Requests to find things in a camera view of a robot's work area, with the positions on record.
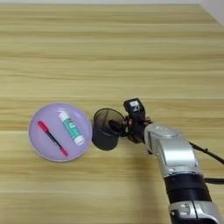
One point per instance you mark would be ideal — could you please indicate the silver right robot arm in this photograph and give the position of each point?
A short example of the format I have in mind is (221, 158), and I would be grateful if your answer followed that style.
(175, 151)

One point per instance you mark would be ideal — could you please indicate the white and green glue stick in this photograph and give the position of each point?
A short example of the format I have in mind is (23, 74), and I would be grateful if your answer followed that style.
(71, 128)

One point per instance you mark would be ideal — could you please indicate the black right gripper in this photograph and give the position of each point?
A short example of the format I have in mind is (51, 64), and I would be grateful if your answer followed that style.
(137, 129)

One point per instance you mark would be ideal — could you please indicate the purple round plate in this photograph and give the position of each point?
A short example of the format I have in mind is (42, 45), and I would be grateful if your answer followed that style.
(51, 116)

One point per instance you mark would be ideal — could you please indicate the red and black pen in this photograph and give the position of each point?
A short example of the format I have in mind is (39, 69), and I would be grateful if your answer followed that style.
(52, 138)

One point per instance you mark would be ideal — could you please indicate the black mesh pen cup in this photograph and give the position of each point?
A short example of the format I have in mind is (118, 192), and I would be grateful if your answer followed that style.
(103, 140)

